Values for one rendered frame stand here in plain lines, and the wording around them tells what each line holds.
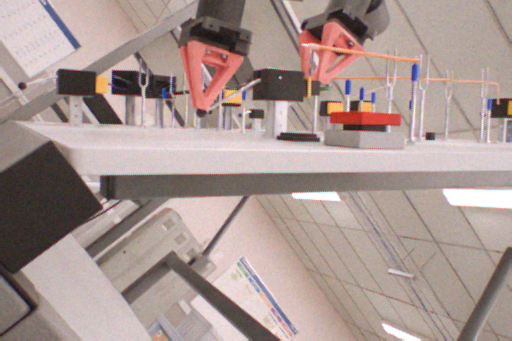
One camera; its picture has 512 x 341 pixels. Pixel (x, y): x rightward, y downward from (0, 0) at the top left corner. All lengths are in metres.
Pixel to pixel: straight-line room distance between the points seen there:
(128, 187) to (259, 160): 0.16
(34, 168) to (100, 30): 8.10
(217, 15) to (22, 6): 7.88
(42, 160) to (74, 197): 0.03
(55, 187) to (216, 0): 0.36
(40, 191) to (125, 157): 0.05
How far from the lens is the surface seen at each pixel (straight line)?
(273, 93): 0.63
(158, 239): 7.71
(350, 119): 0.47
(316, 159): 0.39
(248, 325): 1.11
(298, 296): 9.25
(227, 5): 0.61
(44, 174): 0.32
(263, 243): 8.79
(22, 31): 8.33
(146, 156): 0.33
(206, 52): 0.59
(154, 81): 1.40
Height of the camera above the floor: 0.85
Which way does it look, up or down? 20 degrees up
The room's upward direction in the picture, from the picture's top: 51 degrees clockwise
